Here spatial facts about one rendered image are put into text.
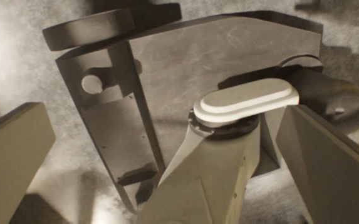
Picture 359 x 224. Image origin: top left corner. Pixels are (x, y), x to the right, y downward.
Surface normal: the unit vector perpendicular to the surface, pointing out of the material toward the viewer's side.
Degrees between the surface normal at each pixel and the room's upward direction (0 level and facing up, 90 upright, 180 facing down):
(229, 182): 90
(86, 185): 0
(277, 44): 0
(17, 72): 0
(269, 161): 90
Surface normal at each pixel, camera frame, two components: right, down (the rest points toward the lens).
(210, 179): -0.18, -0.86
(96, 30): 0.49, 0.37
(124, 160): 0.19, 0.44
